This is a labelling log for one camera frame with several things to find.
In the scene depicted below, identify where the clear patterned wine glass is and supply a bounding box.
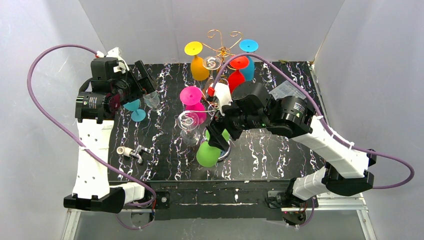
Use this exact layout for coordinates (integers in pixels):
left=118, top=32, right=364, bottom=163
left=143, top=90, right=160, bottom=111

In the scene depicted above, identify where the teal blue wine glass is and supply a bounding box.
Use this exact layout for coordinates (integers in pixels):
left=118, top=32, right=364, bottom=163
left=123, top=99, right=146, bottom=122

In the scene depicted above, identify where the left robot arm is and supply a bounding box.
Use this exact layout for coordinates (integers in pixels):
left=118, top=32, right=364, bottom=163
left=63, top=56, right=157, bottom=214

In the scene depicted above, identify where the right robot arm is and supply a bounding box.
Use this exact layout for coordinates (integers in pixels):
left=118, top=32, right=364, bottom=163
left=206, top=81, right=376, bottom=203

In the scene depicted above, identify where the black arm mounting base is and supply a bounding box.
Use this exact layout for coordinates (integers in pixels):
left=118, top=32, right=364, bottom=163
left=147, top=180, right=319, bottom=225

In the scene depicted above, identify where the green wine glass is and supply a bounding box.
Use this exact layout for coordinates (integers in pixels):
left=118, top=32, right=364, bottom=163
left=196, top=129, right=231, bottom=168

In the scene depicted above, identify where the clear wine glass front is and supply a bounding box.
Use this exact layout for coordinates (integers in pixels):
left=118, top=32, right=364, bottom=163
left=177, top=111, right=200, bottom=147

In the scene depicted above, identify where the orange wooden rack base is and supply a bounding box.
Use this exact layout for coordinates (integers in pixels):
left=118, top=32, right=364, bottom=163
left=202, top=85, right=215, bottom=105

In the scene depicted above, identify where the pink wine glass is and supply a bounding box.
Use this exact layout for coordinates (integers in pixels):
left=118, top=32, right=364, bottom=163
left=179, top=86, right=207, bottom=125

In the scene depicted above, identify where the red wine glass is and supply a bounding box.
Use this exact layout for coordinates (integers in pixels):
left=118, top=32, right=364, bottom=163
left=228, top=56, right=249, bottom=94

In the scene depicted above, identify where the yellow orange wine glass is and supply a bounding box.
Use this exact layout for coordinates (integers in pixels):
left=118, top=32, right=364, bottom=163
left=184, top=41, right=209, bottom=81

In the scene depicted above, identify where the clear wine glass rear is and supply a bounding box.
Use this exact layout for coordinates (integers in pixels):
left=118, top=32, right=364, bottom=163
left=202, top=56, right=222, bottom=86

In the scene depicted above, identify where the blue wine glass rear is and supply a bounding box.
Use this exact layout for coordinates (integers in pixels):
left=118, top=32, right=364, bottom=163
left=239, top=39, right=259, bottom=81

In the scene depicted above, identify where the clear plastic screw box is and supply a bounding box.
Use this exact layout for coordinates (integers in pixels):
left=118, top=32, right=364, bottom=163
left=269, top=80, right=306, bottom=100

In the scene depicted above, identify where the chrome faucet tap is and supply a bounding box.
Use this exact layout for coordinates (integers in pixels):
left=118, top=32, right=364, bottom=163
left=116, top=144, right=152, bottom=165

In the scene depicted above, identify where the silver wire glass rack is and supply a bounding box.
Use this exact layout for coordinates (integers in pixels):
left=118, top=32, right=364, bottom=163
left=185, top=76, right=233, bottom=163

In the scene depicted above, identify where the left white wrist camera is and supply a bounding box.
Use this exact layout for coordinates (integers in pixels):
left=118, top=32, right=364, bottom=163
left=95, top=47, right=130, bottom=74

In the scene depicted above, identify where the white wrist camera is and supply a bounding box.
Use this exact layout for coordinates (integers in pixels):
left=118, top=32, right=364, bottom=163
left=207, top=82, right=232, bottom=116
left=95, top=47, right=130, bottom=74

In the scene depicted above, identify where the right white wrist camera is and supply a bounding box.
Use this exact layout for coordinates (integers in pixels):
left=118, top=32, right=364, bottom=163
left=207, top=82, right=232, bottom=116

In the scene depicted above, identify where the gold wire glass rack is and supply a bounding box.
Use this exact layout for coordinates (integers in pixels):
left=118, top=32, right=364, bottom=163
left=201, top=29, right=244, bottom=64

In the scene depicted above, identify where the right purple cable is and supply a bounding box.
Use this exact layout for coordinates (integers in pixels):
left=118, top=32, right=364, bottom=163
left=211, top=52, right=416, bottom=228

